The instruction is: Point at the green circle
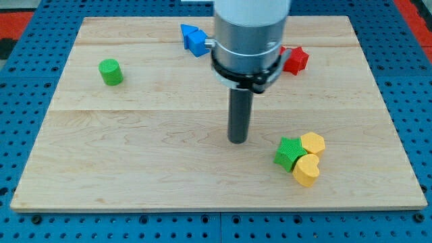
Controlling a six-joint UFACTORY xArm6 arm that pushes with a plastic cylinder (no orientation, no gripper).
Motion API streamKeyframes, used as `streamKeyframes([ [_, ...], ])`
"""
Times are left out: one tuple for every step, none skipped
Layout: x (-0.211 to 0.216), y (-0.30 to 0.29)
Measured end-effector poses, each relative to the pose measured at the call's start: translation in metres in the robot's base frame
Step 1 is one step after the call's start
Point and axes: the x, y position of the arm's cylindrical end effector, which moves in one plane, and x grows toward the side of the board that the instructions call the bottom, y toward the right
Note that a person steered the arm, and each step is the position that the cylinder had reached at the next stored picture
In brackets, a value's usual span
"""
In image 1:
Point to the green cylinder block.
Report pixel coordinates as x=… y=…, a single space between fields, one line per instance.
x=110 y=72

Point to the blue triangle block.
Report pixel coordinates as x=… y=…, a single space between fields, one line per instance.
x=186 y=30

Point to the wooden board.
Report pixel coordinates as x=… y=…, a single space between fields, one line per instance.
x=157 y=142

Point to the yellow heart block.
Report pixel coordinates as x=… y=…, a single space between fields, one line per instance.
x=306 y=170

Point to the yellow hexagon block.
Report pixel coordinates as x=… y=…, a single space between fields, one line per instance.
x=313 y=143

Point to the red block behind arm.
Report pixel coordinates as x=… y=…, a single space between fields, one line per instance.
x=282 y=50

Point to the black cylindrical pointer tool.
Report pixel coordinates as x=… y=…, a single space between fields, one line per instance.
x=240 y=106

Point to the red star block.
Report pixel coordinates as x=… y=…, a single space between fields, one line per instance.
x=297 y=61

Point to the green star block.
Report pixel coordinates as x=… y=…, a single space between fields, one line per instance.
x=288 y=152

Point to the blue cube block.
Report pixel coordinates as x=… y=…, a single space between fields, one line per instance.
x=196 y=43

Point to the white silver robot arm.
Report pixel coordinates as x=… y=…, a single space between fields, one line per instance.
x=245 y=48

